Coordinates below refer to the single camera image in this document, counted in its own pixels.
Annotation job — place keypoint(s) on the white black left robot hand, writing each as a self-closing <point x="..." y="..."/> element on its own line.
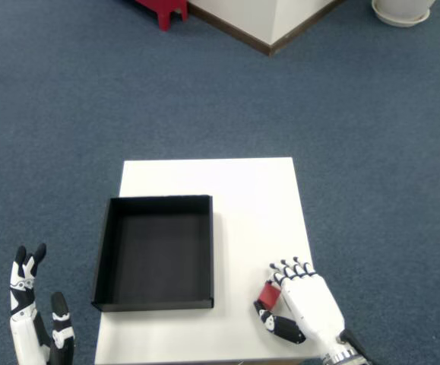
<point x="22" y="334"/>

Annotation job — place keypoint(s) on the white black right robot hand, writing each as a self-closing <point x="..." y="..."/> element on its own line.
<point x="311" y="300"/>

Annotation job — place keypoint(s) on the red cube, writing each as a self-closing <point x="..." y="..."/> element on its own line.
<point x="268" y="295"/>

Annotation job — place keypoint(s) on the black open box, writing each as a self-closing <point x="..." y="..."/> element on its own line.
<point x="157" y="258"/>

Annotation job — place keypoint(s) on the white pot saucer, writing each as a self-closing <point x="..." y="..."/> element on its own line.
<point x="402" y="21"/>

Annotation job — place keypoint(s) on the white plant pot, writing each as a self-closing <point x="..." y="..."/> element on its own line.
<point x="402" y="4"/>

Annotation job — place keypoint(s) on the red plastic stool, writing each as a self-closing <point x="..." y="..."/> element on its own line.
<point x="165" y="11"/>

